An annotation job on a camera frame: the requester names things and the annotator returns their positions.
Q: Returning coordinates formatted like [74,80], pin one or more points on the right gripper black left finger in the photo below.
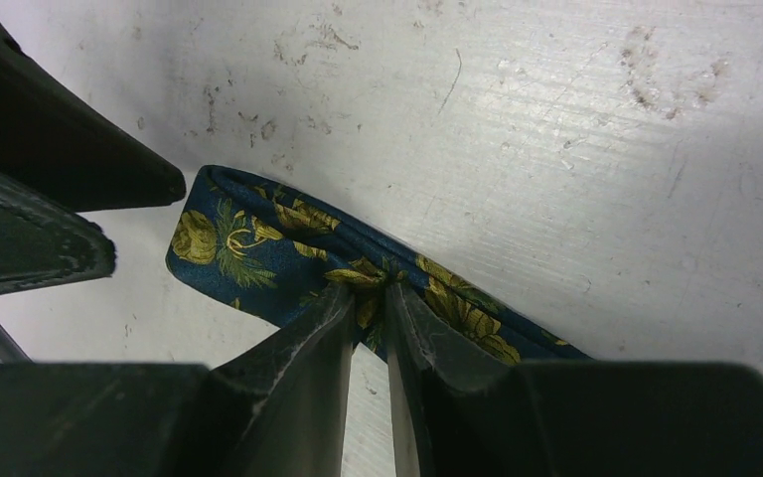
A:
[278,409]

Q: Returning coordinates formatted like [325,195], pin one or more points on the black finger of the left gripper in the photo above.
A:
[57,145]
[43,245]

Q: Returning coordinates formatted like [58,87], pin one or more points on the blue yellow floral tie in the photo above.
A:
[268,250]

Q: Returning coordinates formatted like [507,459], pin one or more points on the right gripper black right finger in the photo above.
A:
[458,411]

